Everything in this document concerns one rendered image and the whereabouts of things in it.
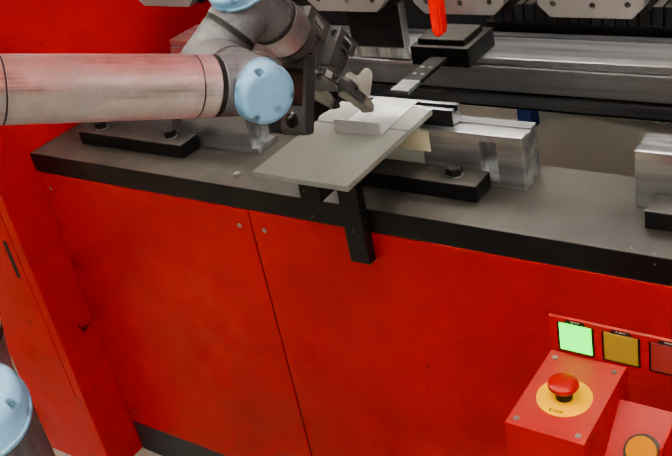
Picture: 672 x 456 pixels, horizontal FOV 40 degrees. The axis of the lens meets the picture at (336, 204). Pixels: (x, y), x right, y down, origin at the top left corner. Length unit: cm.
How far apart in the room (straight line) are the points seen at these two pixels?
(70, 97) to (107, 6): 123
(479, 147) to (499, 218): 13
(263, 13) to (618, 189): 63
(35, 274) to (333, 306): 76
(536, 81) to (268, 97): 75
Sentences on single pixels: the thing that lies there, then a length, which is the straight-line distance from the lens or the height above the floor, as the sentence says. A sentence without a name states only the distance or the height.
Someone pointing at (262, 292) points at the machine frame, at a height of 64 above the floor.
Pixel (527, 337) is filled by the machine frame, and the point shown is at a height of 68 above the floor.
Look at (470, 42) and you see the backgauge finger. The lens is 174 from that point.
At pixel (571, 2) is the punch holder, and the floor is 120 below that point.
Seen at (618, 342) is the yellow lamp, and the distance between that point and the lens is 129.
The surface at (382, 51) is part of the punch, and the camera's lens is 157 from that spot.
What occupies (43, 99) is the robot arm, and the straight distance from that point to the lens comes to 102.
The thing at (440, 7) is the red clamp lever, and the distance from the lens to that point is 139.
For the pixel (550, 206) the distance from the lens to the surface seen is 148.
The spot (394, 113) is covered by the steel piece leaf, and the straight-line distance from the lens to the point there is 155.
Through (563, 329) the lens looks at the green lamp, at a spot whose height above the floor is 82.
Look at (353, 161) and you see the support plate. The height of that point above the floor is 100.
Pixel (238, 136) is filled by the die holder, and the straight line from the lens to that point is 182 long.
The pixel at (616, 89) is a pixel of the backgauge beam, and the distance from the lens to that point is 169.
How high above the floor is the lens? 163
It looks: 29 degrees down
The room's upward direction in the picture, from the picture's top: 12 degrees counter-clockwise
